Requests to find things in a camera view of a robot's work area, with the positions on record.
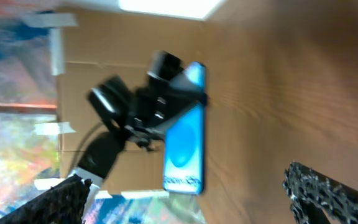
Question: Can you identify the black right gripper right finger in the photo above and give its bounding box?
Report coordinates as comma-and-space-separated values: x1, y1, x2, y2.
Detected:
283, 161, 358, 224

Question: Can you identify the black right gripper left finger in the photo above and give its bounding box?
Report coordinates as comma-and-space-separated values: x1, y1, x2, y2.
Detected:
0, 174, 92, 224

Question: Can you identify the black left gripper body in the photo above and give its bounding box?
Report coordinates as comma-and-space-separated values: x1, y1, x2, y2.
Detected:
123, 83, 169, 149

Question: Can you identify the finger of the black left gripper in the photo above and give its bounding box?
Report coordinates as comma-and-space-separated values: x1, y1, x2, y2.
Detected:
154, 102, 197, 136
169, 70, 208, 106

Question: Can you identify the blue screen smartphone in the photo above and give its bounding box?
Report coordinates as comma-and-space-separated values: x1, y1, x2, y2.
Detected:
163, 62, 206, 195

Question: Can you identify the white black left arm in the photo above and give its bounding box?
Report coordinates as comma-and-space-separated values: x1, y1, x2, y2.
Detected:
72, 51, 208, 210

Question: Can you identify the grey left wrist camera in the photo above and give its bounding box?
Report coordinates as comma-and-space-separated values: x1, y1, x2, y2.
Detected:
87, 75, 132, 131

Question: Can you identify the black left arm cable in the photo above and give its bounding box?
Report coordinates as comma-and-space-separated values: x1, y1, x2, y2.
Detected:
68, 121, 104, 175

